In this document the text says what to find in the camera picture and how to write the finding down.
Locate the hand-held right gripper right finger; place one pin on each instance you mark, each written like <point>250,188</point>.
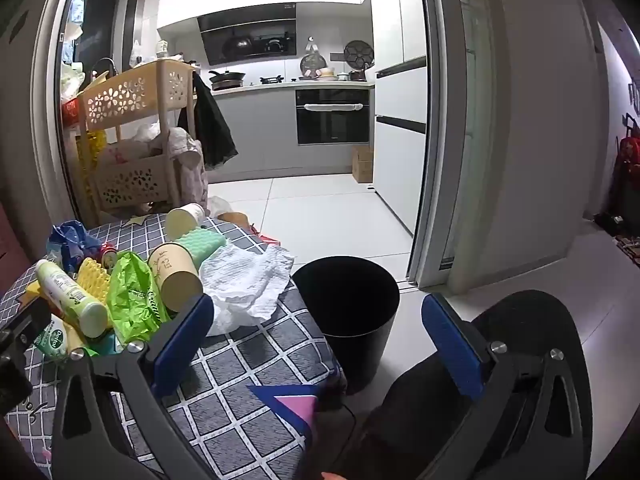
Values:
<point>452,350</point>

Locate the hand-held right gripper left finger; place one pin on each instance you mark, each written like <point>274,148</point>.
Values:
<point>182,345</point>

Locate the green plastic drink bottle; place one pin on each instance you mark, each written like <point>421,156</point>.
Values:
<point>70,295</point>

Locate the black trash bin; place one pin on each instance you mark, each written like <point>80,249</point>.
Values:
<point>360,340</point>

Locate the green wavy sponge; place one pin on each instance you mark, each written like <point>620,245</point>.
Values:
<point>207,245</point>

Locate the green white wipes packet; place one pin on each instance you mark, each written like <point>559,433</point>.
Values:
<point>50,340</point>

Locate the green plastic bag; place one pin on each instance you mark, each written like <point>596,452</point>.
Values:
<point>132,295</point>

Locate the beige printed paper cup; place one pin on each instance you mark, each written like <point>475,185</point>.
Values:
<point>172,270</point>

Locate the maroon sofa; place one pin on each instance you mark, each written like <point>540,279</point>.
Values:
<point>12,245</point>

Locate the person's dark trouser leg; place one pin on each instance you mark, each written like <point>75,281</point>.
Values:
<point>400,420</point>

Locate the yellow sponge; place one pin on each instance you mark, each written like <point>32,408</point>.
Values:
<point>92,275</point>

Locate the white paper towel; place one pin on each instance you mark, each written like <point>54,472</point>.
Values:
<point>245,280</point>

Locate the blue plastic bag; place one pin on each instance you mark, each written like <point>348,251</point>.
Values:
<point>70,240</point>

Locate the crushed red can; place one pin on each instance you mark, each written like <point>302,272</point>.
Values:
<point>109,255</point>

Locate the plain beige paper cup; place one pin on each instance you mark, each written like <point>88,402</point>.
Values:
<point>182,220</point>

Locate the pale cloth bag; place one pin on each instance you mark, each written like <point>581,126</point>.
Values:
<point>190,170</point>

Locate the yellow plastic bag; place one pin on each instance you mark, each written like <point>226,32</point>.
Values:
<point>94,145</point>

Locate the white refrigerator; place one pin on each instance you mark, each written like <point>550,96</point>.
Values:
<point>395,160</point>

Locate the cardboard box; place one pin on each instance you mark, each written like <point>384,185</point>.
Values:
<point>362,165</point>

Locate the black hanging cloth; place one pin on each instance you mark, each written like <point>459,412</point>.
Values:
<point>212,130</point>

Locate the red plastic bag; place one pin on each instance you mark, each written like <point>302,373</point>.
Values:
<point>71,111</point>

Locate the grey kitchen counter cabinet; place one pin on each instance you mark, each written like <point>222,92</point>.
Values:
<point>260,125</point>

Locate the beige plastic storage cart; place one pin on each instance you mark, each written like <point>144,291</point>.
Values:
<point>125,95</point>

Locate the black built-in oven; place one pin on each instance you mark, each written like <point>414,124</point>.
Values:
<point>332,125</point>

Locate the red hanging bag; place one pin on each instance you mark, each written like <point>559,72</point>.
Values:
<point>630,165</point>

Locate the black wok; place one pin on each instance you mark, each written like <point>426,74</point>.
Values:
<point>227,79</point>

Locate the round dark trivet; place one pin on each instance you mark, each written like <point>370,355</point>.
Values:
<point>359,54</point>

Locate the black range hood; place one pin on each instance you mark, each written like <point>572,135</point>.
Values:
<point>220,35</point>

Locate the grey sliding door frame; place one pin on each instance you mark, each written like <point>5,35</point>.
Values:
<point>450,135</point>

